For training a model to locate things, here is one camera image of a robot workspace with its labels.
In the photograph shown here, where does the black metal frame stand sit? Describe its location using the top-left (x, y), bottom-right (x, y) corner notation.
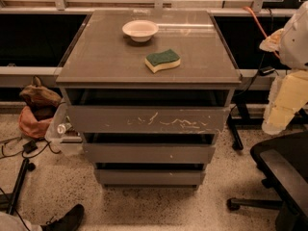
top-left (227, 102), bottom-right (308, 150)

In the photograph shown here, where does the green yellow sponge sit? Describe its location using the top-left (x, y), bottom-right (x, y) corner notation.
top-left (144, 49), bottom-right (181, 73)

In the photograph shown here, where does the black office chair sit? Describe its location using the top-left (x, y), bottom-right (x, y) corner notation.
top-left (226, 131), bottom-right (308, 231)

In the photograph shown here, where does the black power brick right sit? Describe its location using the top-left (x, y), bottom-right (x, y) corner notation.
top-left (258, 66), bottom-right (275, 76)

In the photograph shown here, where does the orange cable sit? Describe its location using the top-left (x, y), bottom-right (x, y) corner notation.
top-left (243, 5), bottom-right (282, 62)

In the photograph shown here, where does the pink cloth bag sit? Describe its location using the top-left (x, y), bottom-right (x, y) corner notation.
top-left (18, 106), bottom-right (52, 139)

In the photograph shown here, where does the black shoe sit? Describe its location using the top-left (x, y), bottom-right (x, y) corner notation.
top-left (41, 204), bottom-right (85, 231)

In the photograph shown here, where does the grey drawer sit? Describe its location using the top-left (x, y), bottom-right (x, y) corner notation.
top-left (94, 164), bottom-right (205, 187)
top-left (67, 106), bottom-right (229, 134)
top-left (84, 134), bottom-right (215, 164)

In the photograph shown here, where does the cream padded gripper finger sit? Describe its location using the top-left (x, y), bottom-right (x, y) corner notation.
top-left (262, 70), bottom-right (308, 135)
top-left (259, 28), bottom-right (284, 52)

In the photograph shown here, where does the grey top drawer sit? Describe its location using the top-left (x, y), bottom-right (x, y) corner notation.
top-left (67, 106), bottom-right (229, 134)

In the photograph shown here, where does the black power adapter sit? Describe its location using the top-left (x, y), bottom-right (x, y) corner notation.
top-left (23, 141), bottom-right (38, 154)

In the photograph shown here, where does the grey bottom drawer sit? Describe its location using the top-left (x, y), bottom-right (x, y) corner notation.
top-left (94, 164), bottom-right (205, 187)

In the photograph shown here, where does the white bowl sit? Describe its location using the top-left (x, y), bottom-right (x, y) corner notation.
top-left (122, 20), bottom-right (159, 42)

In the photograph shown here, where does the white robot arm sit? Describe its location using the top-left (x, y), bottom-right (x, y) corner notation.
top-left (259, 2), bottom-right (308, 135)

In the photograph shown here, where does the clear plastic bin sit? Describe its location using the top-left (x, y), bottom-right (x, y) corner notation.
top-left (45, 103), bottom-right (83, 156)

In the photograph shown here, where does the grey drawer cabinet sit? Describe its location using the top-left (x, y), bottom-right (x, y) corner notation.
top-left (55, 9), bottom-right (243, 108)

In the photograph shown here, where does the black stand leg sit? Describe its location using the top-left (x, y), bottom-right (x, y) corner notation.
top-left (0, 158), bottom-right (36, 215)

